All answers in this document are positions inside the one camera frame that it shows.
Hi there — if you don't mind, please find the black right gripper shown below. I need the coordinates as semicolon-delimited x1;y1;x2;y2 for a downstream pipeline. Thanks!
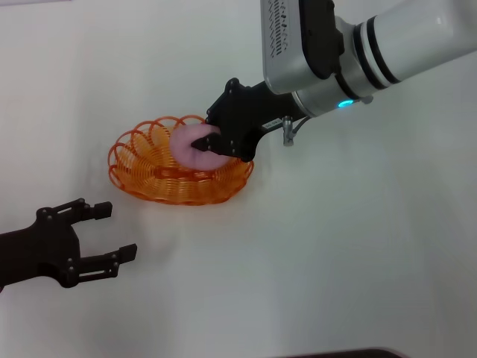
190;77;310;163

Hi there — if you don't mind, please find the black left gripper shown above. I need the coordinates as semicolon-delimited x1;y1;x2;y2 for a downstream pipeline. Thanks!
0;197;139;295

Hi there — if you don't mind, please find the pink peach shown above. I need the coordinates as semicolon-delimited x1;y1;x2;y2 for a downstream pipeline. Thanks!
169;125;229;171

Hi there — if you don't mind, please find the orange woven plastic basket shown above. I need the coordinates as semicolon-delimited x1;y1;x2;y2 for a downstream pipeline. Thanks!
107;114;255;205

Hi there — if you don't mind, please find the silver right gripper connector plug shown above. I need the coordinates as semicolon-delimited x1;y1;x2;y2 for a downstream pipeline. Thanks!
281;116;296;148

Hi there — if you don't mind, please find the dark brown robot torso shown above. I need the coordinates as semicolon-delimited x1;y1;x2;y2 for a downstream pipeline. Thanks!
277;347;405;358

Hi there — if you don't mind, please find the thin right gripper cable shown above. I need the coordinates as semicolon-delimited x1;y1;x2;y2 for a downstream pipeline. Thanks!
292;116;312;136

